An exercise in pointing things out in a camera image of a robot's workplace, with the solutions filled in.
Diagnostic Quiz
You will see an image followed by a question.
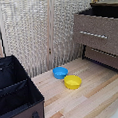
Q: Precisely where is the yellow bowl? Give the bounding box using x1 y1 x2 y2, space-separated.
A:
63 74 83 91

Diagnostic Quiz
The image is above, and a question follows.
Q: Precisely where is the blue bowl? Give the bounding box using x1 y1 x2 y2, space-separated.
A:
51 65 69 80

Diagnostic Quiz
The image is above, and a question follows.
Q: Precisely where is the beige woven folding screen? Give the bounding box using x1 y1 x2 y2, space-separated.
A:
0 0 118 82

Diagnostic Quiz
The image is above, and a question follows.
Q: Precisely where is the black fabric storage box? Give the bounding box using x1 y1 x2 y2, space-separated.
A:
0 53 47 118

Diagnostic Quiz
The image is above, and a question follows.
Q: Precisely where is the brown drawer with silver handle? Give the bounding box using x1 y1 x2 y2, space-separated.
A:
71 4 118 60
82 44 118 74

